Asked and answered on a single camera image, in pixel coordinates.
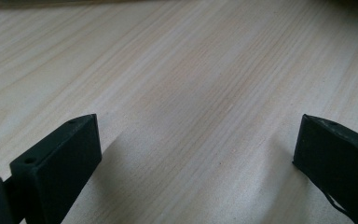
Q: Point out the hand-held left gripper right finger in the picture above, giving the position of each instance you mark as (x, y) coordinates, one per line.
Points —
(338, 161)

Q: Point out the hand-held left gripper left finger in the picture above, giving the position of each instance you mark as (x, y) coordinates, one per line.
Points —
(52, 168)

